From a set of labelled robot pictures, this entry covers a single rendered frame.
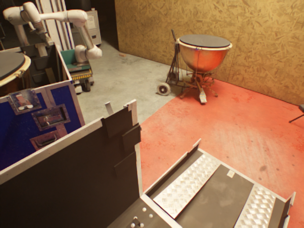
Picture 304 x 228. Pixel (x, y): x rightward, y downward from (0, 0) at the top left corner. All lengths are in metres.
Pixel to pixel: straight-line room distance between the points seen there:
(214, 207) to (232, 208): 0.14
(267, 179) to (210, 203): 0.63
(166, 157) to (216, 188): 0.53
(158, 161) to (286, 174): 1.21
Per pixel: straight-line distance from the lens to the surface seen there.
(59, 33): 2.89
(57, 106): 1.03
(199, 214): 1.44
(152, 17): 3.75
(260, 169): 1.91
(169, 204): 1.29
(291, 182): 1.98
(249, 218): 1.48
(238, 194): 1.63
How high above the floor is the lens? 1.34
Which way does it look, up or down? 37 degrees down
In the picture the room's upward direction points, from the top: straight up
